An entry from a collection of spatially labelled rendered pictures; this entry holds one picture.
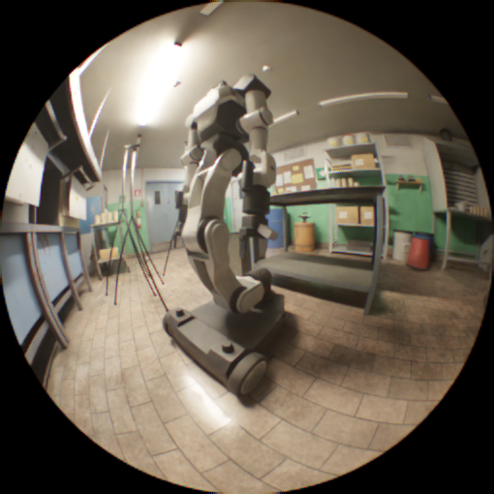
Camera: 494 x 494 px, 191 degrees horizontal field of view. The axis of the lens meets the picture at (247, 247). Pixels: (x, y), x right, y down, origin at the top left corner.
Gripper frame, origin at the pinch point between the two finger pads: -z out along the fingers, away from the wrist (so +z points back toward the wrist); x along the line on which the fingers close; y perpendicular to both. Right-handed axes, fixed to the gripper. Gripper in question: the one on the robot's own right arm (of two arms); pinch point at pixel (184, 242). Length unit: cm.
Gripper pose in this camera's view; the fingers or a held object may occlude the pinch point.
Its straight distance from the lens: 79.6
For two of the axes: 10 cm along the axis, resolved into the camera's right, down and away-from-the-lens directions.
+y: 7.9, 0.6, -6.1
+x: -6.1, -0.2, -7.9
